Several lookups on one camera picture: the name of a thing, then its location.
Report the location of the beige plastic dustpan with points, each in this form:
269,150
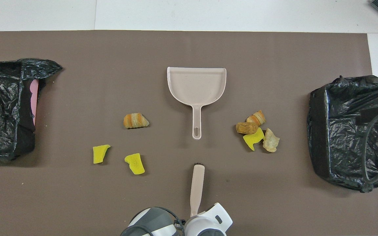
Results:
197,85

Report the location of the large striped croissant piece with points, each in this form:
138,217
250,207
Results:
136,121

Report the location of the brown round cookie piece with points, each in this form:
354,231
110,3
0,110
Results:
246,128

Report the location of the yellow sponge piece with notch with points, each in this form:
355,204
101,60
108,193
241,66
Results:
253,140

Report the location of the small orange striped croissant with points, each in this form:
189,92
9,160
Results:
257,117

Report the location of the beige hand brush black bristles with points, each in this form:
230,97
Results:
197,186

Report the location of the large yellow sponge block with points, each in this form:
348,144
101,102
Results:
135,164

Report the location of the pale crumbly bread chunk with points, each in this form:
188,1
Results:
270,141

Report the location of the small yellow sponge wedge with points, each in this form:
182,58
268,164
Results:
99,154

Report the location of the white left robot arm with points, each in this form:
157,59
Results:
205,226

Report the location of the pink plastic bin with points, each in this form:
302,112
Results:
34,101

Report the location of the black trash bag lined bin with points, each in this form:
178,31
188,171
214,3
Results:
343,141

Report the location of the black trash bag over pink bin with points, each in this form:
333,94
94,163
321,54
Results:
2,108

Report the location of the brown paper table mat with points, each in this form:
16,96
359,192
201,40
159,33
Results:
176,46

